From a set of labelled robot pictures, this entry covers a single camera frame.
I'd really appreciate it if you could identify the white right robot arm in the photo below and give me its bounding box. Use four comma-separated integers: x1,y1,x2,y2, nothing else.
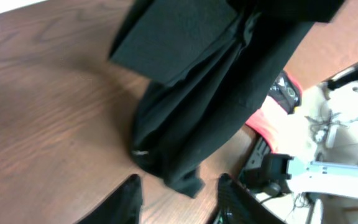
287,157,358,199

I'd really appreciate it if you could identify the black polo shirt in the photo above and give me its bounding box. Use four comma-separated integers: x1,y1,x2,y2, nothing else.
109,0,343,198

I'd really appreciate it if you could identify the red t-shirt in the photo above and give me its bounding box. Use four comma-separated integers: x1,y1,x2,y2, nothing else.
246,70,303,152

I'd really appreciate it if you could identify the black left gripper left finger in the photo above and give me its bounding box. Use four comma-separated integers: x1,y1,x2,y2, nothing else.
76,174,143,224

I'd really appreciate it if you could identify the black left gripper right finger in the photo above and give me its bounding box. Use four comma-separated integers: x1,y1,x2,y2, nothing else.
208,174,285,224

